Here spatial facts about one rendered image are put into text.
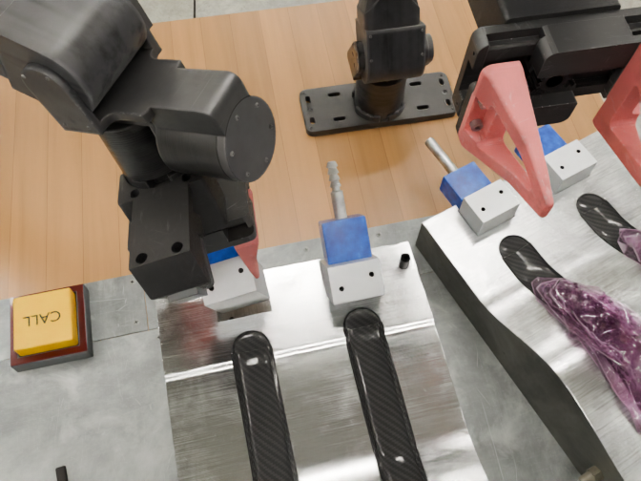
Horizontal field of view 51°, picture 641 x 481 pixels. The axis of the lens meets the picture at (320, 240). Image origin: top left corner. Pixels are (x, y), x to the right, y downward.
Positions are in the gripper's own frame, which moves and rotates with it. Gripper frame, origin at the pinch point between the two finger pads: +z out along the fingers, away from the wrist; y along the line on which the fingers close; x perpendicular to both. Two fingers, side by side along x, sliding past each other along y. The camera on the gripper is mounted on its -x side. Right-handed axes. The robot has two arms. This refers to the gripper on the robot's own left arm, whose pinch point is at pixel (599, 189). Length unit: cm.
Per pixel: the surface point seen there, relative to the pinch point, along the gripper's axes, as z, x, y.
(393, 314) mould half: -4.9, 30.5, -6.4
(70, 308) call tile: -13, 36, -39
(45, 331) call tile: -11, 36, -41
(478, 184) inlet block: -18.9, 33.1, 6.8
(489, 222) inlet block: -13.9, 32.5, 6.4
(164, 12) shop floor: -143, 125, -36
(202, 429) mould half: 2.7, 30.8, -25.7
